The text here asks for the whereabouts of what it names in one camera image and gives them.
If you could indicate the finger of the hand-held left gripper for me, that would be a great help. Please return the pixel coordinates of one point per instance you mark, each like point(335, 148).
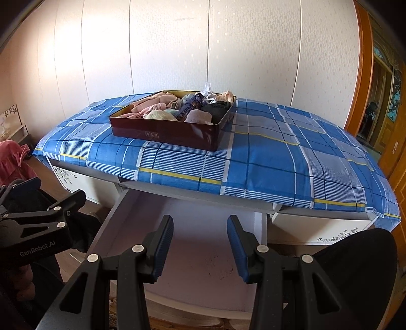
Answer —
point(74, 200)
point(28, 185)

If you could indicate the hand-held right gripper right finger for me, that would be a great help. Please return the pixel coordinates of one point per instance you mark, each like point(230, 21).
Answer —
point(238, 247)

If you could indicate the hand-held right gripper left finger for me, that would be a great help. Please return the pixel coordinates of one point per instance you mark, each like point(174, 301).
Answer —
point(163, 244)

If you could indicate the white drawer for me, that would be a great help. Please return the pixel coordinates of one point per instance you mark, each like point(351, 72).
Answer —
point(190, 253)

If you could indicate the dark red box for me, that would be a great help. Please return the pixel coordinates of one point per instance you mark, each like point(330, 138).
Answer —
point(165, 135)

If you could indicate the pink trimmed garment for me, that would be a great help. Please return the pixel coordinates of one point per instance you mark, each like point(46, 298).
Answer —
point(149, 111)

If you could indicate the pale yellow sock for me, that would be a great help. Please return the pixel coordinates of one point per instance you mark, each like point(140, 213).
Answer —
point(158, 115)

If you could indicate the peach garment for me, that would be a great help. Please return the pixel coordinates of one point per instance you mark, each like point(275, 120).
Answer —
point(149, 103)

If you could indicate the lavender sock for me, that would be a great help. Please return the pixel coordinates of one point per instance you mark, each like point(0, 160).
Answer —
point(198, 117)

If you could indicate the black garment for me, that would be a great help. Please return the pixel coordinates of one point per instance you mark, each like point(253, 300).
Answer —
point(215, 109)

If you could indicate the navy lace garment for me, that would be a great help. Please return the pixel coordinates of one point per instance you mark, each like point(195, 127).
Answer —
point(190, 101)

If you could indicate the white lace garment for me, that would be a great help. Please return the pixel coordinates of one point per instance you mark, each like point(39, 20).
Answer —
point(211, 96)

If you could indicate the person's left hand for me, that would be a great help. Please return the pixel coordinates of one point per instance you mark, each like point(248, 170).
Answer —
point(25, 282)

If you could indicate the pink cloth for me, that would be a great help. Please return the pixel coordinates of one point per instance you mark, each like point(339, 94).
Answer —
point(12, 161)

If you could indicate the white low shelf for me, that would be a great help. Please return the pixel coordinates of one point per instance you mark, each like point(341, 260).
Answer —
point(16, 133)

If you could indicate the white floral desk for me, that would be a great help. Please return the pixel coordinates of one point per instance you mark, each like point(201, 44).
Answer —
point(301, 228)

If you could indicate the blue plaid cloth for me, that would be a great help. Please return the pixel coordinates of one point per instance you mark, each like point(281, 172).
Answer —
point(269, 158)

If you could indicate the person's black pants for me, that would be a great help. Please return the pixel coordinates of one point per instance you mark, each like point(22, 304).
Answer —
point(358, 269)

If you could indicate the wooden door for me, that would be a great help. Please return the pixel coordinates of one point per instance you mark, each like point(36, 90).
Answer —
point(396, 142)

